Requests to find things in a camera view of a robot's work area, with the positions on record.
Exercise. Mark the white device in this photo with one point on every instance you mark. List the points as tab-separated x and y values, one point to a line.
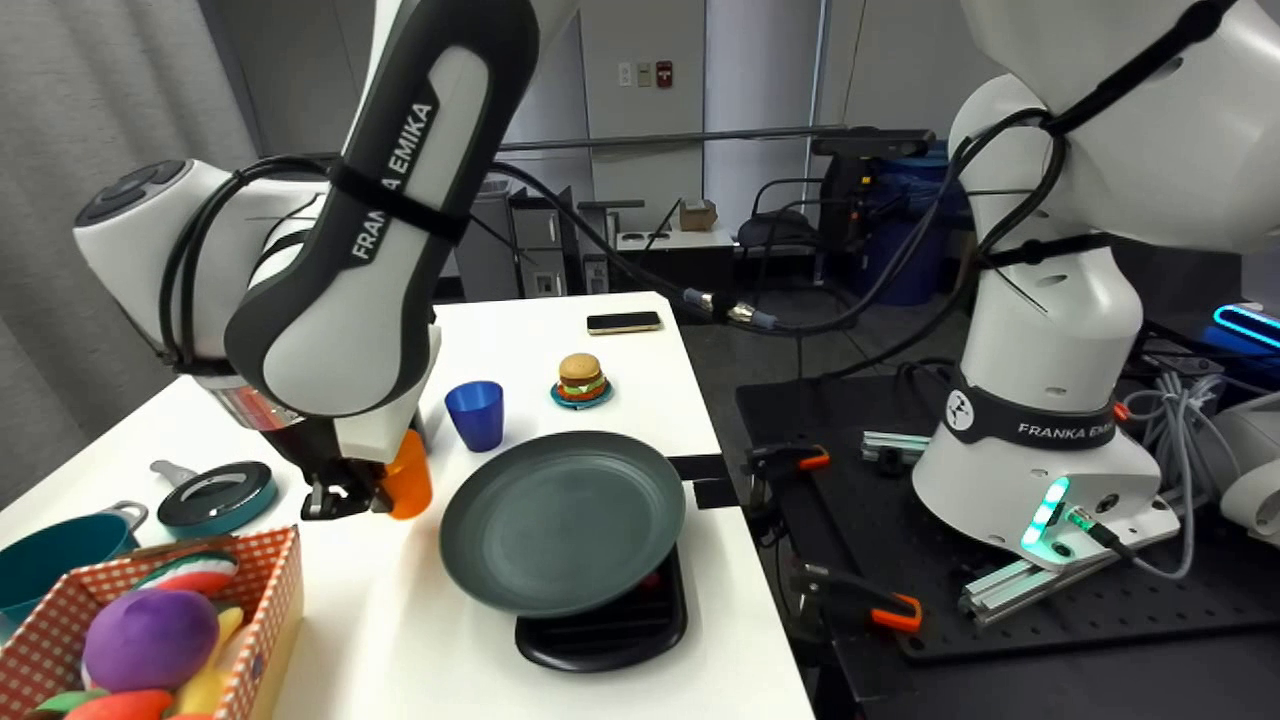
1255	470

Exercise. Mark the aluminium profile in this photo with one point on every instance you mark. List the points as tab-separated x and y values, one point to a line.
1010	585
895	445

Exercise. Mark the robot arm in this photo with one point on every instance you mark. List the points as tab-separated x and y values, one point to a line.
1040	330

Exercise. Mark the blue cup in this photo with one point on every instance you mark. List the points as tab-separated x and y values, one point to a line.
476	412

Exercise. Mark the office chair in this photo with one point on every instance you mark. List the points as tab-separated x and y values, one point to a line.
780	230

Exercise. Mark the row of computer towers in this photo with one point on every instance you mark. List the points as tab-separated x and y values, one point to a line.
545	245

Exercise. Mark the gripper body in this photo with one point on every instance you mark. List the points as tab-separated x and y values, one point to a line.
315	450

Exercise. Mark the teal pot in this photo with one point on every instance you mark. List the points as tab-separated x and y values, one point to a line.
55	560

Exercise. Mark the orange checkered box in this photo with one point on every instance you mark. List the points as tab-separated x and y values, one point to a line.
270	600

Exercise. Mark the smartphone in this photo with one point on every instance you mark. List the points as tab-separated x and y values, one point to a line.
624	322

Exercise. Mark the white desk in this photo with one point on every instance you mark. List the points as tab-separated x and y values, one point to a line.
675	240

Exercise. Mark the black and orange clamp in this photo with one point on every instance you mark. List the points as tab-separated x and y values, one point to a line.
880	605
790	458

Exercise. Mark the yellow plush toy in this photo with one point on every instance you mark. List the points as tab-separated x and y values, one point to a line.
205	685

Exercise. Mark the black tray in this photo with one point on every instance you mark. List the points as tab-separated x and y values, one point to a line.
610	635

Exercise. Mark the grey plate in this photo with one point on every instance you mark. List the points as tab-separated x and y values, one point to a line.
560	525

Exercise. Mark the toy burger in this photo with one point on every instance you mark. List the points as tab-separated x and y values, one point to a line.
581	380

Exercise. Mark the blue lit device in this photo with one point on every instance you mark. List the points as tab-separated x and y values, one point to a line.
1250	325

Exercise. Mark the grey curtain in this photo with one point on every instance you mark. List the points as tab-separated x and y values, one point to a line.
90	100

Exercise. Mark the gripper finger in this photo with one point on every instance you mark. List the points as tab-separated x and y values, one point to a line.
322	503
368	492

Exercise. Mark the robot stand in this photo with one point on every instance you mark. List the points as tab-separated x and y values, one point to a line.
1000	660

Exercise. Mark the teal and black pot lid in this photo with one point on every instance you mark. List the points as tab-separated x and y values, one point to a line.
215	497

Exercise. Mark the purple plush toy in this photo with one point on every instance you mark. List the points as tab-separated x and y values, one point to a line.
150	640

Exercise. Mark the red white green plush toy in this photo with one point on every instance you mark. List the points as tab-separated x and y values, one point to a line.
195	573

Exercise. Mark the cardboard box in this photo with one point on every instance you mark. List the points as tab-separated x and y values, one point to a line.
698	215

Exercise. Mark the orange cup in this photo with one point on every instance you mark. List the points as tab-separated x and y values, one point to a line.
410	485

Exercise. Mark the red fire alarm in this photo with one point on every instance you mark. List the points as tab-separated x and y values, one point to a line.
664	74

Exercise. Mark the blue bin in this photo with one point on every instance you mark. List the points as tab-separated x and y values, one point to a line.
915	250

